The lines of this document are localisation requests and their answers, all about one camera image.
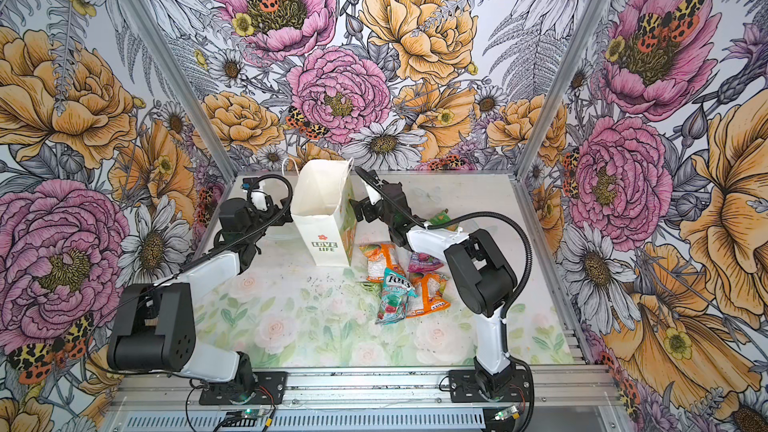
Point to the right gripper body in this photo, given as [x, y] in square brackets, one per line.
[372, 211]

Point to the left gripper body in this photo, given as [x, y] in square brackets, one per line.
[271, 217]

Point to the orange white snack bag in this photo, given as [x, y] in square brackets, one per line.
[380, 256]

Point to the white paper bag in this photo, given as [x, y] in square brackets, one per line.
[322, 212]

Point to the purple pink snack bag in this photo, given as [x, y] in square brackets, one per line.
[421, 263]

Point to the teal candy bag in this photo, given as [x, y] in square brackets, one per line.
[396, 289]

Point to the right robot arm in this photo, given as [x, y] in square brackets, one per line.
[485, 280]

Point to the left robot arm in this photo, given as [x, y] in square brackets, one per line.
[154, 329]

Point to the green snack bag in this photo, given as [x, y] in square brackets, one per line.
[439, 218]

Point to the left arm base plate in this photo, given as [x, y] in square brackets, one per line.
[260, 388]

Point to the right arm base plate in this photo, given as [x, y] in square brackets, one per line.
[513, 384]

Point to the aluminium front rail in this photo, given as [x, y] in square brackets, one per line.
[317, 389]

